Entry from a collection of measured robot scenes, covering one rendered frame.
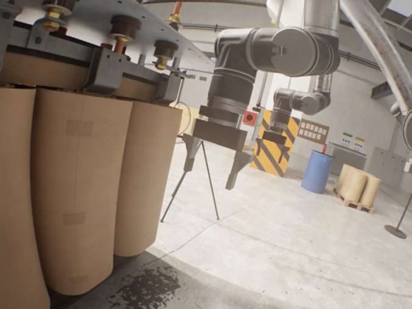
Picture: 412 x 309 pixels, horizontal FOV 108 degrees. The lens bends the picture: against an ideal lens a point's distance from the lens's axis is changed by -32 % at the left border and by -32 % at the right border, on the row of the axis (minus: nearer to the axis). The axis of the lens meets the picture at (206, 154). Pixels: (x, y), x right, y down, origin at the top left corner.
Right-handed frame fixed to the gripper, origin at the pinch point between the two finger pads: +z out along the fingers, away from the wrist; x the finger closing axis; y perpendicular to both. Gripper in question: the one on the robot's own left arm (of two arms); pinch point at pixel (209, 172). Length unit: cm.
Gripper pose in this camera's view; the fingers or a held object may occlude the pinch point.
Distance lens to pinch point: 58.1
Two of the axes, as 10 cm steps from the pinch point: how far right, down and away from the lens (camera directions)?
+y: 4.9, -0.6, 8.7
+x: -8.4, -3.1, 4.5
